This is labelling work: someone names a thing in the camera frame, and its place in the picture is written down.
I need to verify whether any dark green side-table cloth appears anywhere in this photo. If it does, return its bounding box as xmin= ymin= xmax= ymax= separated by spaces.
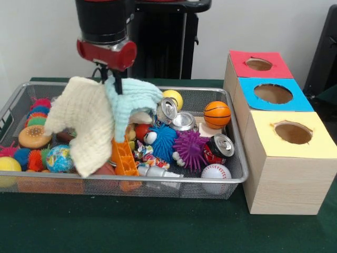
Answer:
xmin=314 ymin=84 xmax=337 ymax=108

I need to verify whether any shallow silver mesh bin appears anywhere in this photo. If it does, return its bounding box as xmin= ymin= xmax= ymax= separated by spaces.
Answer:
xmin=0 ymin=81 xmax=250 ymax=198

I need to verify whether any wooden box with three holes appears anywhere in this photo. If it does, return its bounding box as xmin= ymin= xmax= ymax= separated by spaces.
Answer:
xmin=222 ymin=50 xmax=337 ymax=216

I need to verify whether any globe print ball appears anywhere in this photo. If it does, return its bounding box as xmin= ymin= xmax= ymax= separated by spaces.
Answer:
xmin=46 ymin=144 xmax=74 ymax=173

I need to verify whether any blue spiky toy with eyes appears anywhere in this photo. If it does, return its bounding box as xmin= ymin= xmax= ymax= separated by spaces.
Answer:
xmin=143 ymin=123 xmax=179 ymax=164

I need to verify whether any black upright panel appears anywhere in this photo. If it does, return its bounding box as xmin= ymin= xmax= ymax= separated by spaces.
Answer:
xmin=302 ymin=4 xmax=337 ymax=93

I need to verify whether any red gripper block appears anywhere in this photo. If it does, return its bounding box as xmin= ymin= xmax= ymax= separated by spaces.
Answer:
xmin=76 ymin=38 xmax=138 ymax=95

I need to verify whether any purple spiky rubber ball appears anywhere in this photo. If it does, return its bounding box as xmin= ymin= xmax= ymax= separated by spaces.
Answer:
xmin=173 ymin=130 xmax=210 ymax=171

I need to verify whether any tan toy burger bun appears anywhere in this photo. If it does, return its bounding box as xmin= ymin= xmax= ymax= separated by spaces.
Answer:
xmin=18 ymin=124 xmax=53 ymax=149

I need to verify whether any white toy baseball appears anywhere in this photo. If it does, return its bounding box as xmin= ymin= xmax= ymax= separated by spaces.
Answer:
xmin=201 ymin=163 xmax=232 ymax=194

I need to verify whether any dark green table cloth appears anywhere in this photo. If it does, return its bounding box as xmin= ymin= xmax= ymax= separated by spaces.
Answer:
xmin=0 ymin=76 xmax=337 ymax=253

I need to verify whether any cream waffle cloth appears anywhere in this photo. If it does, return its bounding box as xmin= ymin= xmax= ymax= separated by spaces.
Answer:
xmin=44 ymin=76 xmax=116 ymax=178

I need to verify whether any mint waffle cloth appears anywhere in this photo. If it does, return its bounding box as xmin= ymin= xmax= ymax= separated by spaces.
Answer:
xmin=104 ymin=75 xmax=164 ymax=144

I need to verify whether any orange toy basketball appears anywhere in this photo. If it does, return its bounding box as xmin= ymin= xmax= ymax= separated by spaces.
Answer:
xmin=204 ymin=101 xmax=232 ymax=130

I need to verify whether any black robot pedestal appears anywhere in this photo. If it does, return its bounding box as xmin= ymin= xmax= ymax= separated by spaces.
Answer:
xmin=131 ymin=0 xmax=213 ymax=80

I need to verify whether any silver drink can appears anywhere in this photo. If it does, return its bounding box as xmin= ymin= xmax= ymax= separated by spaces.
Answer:
xmin=170 ymin=112 xmax=198 ymax=132

